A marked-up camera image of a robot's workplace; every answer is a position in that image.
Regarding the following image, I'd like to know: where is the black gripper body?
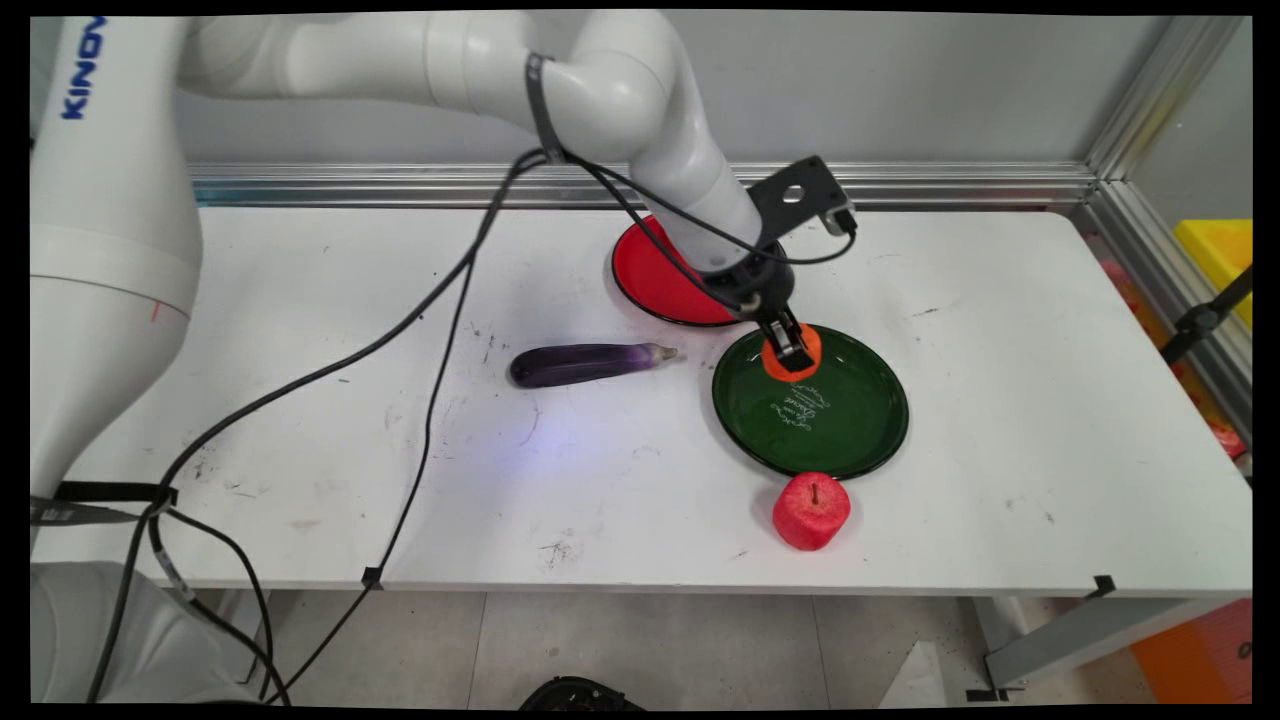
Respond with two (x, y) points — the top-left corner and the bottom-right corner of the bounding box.
(700, 240), (798, 323)

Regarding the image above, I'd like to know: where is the orange round toy fruit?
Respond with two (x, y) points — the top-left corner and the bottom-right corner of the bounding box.
(761, 324), (824, 382)

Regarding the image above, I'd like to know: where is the dark green round plate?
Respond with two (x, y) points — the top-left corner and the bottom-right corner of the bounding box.
(711, 323), (910, 481)

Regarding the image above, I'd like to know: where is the red round plate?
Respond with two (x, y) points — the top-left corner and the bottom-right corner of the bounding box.
(611, 214), (746, 328)

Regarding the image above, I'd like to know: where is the red toy apple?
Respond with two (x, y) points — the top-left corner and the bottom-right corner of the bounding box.
(771, 472), (852, 552)

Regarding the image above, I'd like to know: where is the purple toy eggplant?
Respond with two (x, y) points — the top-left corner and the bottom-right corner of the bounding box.
(509, 342), (679, 390)

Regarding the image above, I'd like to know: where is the black object on floor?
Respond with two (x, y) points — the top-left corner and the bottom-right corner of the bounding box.
(518, 676), (649, 713)

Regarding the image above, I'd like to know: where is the grey metal table leg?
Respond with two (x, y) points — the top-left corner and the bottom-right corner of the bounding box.
(965, 596), (1216, 701)

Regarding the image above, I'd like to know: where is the yellow plastic bin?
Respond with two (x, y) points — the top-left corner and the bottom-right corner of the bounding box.
(1174, 218), (1253, 331)

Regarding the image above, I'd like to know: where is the orange box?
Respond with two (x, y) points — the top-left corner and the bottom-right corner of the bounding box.
(1130, 598), (1253, 703)

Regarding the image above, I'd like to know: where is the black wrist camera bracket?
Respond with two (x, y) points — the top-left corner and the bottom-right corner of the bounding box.
(745, 155), (858, 246)

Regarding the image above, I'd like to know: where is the black strap on arm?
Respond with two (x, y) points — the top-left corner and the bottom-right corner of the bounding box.
(525, 53), (567, 166)

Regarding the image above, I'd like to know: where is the long black cable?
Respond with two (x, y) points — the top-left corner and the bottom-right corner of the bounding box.
(85, 148), (861, 703)
(262, 150), (761, 703)

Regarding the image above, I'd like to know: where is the aluminium frame rail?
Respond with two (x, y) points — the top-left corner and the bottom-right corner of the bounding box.
(188, 162), (1101, 212)

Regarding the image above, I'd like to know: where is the aluminium frame corner post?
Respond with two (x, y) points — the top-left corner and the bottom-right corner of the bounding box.
(1083, 15), (1253, 446)

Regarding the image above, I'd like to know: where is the black strap with tag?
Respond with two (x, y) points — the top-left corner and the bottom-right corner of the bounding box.
(30, 481), (179, 528)

